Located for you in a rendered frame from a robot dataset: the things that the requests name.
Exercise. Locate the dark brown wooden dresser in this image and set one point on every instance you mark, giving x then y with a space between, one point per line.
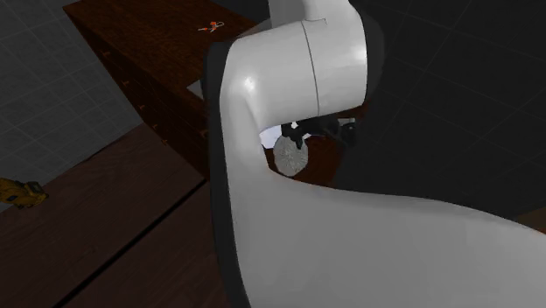
162 47

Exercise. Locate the yellow boxy toy vehicle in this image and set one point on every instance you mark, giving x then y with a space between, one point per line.
20 193

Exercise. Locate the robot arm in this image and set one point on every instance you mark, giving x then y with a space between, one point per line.
341 239

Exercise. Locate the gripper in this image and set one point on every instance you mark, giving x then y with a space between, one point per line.
324 127

